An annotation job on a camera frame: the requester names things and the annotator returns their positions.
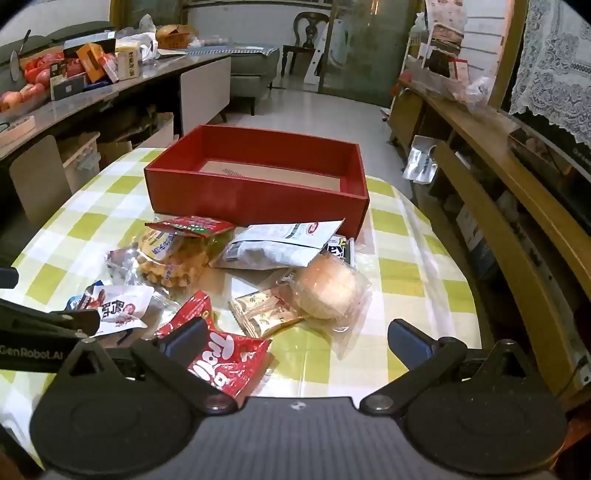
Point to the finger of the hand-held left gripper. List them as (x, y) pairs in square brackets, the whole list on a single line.
[(69, 321), (8, 278)]

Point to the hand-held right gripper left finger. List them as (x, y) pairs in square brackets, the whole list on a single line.
[(184, 336)]

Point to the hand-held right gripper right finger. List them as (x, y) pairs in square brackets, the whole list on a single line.
[(408, 342)]

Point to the white red-print snack packet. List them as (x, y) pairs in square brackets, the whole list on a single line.
[(122, 307)]

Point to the clear waffle packet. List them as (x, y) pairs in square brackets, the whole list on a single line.
[(175, 263)]

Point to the clear bun packet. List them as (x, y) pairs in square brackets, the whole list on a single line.
[(323, 288)]

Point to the red green snack packet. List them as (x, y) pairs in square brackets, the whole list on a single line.
[(194, 225)]

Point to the black white snack packet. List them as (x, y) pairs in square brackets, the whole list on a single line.
[(339, 251)]

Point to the white grey snack packet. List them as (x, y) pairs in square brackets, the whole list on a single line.
[(268, 244)]

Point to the red cardboard box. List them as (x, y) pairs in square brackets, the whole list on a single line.
[(231, 194)]

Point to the beige snack packet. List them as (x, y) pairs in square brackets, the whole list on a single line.
[(263, 314)]

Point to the beige plastic bin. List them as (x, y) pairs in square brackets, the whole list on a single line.
[(81, 161)]

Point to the wooden tray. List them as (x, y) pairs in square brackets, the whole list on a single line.
[(16, 131)]

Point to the brown cardboard box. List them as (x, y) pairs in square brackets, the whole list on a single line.
[(115, 150)]

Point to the pile of red apples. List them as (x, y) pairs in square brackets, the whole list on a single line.
[(14, 99)]

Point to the silver foil bag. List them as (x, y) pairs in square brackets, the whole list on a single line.
[(418, 161)]

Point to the dark blue box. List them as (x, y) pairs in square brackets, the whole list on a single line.
[(69, 87)]

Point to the red bag of apples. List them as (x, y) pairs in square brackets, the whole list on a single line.
[(39, 64)]

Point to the wooden shelf unit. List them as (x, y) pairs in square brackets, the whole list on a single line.
[(485, 124)]

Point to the orange box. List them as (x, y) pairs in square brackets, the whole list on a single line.
[(90, 60)]

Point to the red white packet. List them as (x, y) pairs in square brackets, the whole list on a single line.
[(110, 67)]

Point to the beige printed box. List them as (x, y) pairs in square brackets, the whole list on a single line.
[(127, 64)]

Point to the black box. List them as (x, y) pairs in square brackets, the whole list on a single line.
[(92, 46)]

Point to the grey long sideboard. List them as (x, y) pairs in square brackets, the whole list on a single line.
[(203, 87)]

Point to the red plastic item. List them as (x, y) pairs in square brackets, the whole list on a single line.
[(398, 87)]

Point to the clear plastic bag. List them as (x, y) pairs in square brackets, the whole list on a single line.
[(475, 92)]

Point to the white plastic bag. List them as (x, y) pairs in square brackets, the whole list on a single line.
[(147, 44)]

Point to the gift box with red ribbon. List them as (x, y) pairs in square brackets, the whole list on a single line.
[(443, 64)]

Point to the glass door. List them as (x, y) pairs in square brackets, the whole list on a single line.
[(369, 55)]

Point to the wicker basket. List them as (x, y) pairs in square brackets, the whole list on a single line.
[(175, 39)]

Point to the striped cloth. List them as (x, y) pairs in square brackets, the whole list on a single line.
[(249, 50)]

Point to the white board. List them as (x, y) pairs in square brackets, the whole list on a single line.
[(330, 50)]

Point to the white lace curtain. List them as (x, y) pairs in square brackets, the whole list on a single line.
[(554, 69)]

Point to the white slatted panel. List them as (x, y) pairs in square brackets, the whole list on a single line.
[(485, 41)]

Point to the food picture poster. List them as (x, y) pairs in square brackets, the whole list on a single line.
[(445, 27)]

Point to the dark wooden chair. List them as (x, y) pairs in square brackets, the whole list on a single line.
[(307, 27)]

